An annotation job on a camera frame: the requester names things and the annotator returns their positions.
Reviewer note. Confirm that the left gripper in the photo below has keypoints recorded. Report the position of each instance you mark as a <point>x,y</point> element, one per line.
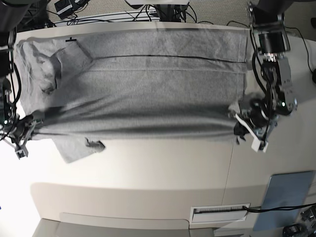
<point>257,118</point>

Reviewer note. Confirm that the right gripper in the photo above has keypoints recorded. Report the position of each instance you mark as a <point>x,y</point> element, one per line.
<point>19,132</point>

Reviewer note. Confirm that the grey T-shirt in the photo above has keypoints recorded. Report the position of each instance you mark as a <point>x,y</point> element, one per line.
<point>175,84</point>

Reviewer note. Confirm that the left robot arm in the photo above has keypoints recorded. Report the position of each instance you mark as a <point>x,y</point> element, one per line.
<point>272,73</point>

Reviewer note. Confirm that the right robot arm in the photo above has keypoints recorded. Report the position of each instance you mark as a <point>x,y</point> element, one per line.
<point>12,13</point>

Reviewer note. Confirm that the blue-grey flat panel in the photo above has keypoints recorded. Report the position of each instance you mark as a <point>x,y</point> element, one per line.
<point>288,189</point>

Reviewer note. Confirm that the black device bottom right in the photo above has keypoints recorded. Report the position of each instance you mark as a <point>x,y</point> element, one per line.
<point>296,230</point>

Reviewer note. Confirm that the black box device top left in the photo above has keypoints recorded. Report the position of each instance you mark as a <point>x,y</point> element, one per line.
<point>64,8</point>

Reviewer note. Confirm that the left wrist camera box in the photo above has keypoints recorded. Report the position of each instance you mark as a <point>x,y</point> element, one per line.
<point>259,146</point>

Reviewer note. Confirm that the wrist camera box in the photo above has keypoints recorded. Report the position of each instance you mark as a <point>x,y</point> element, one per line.
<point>21,152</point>
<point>259,146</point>

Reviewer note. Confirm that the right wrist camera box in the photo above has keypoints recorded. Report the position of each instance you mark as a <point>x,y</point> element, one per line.
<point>21,152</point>

